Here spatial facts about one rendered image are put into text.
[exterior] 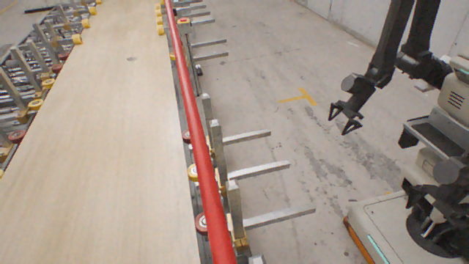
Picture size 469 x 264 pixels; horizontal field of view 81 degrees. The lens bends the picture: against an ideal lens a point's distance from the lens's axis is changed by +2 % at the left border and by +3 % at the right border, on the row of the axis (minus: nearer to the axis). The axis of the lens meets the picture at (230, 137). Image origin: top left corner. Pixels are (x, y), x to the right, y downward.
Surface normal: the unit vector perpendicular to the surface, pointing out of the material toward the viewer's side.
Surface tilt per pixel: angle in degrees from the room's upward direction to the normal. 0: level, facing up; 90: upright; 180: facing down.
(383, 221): 0
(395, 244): 0
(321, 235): 0
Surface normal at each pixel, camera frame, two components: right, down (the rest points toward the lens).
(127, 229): -0.08, -0.76
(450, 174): -0.91, -0.15
